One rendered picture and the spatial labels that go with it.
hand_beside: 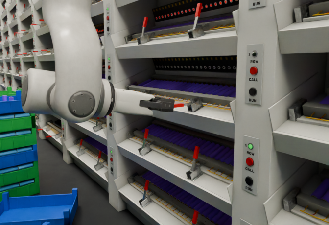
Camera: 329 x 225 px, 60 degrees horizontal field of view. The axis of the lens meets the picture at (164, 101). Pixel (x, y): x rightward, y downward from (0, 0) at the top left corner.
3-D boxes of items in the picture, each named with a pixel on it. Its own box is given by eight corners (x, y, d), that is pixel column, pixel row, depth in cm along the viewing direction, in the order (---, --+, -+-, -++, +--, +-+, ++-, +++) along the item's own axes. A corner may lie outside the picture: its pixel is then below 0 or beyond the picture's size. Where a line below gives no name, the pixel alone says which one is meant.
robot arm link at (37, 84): (104, 80, 56) (87, 75, 63) (32, 69, 48) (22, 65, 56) (98, 122, 57) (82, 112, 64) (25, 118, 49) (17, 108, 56)
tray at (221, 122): (238, 140, 65) (229, 103, 62) (119, 107, 114) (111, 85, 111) (287, 103, 75) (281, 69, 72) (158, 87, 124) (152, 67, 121)
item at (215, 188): (236, 219, 68) (223, 171, 63) (120, 154, 117) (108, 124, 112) (283, 173, 78) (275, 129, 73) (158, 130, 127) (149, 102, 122)
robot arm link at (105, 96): (82, 113, 64) (94, 114, 66) (97, 120, 57) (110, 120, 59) (86, 76, 64) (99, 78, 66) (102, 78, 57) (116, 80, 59)
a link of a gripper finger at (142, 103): (124, 103, 63) (134, 103, 68) (156, 108, 60) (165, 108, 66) (125, 98, 63) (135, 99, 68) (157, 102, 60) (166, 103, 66)
